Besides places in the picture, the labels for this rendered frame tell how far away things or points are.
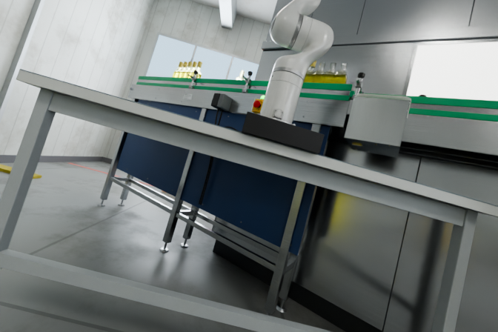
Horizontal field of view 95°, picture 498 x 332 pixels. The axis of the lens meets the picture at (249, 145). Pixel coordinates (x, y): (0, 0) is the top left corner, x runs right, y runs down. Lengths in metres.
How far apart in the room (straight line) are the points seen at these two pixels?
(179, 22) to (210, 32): 0.59
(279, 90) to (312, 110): 0.38
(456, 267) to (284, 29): 1.00
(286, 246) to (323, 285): 0.38
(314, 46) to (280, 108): 0.25
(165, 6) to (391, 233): 4.88
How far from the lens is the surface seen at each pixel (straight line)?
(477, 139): 1.19
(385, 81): 1.44
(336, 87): 1.18
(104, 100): 0.83
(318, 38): 0.91
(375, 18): 1.69
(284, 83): 0.81
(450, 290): 1.13
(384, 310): 1.42
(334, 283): 1.42
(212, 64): 4.51
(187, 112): 1.64
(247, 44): 4.68
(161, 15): 5.11
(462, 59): 1.50
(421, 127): 1.17
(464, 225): 1.10
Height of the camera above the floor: 0.66
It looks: 4 degrees up
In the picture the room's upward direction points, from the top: 16 degrees clockwise
